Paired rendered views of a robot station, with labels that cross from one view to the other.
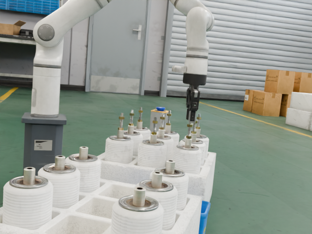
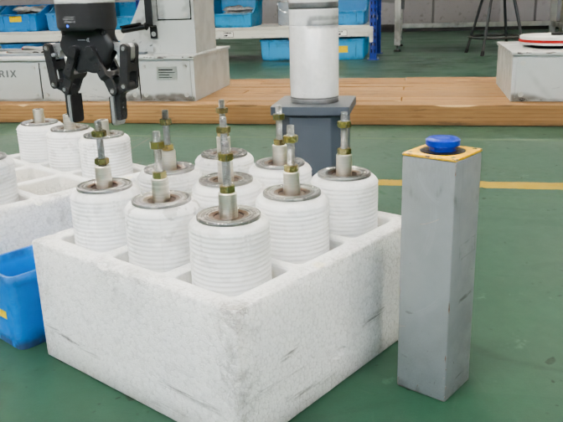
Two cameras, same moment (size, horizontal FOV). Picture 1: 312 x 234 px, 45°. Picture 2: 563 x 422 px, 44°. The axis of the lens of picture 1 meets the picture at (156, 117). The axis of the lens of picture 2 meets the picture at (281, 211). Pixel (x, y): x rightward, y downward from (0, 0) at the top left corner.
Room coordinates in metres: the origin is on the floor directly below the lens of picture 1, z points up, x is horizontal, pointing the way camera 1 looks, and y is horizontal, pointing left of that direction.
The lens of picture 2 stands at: (1.85, -0.83, 0.50)
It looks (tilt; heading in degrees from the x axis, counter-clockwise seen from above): 17 degrees down; 117
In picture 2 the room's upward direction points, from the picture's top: 2 degrees counter-clockwise
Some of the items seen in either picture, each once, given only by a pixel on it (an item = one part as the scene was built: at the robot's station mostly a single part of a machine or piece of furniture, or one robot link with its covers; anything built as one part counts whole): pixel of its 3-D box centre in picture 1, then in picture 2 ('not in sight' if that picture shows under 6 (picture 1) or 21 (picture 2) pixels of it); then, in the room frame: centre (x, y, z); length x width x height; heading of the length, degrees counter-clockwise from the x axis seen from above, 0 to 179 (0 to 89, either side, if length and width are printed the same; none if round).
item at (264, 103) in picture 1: (266, 103); not in sight; (4.96, -1.44, 0.15); 0.30 x 0.24 x 0.30; 14
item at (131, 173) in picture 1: (157, 179); (231, 286); (1.35, -0.02, 0.09); 0.39 x 0.39 x 0.18; 77
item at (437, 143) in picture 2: (160, 109); (442, 146); (1.65, -0.02, 0.32); 0.04 x 0.04 x 0.02
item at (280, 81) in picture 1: (279, 81); not in sight; (5.00, -1.59, 0.45); 0.30 x 0.24 x 0.30; 17
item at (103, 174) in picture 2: (188, 143); (103, 177); (1.21, -0.11, 0.26); 0.02 x 0.02 x 0.03
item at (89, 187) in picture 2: (187, 147); (104, 186); (1.21, -0.11, 0.25); 0.08 x 0.08 x 0.01
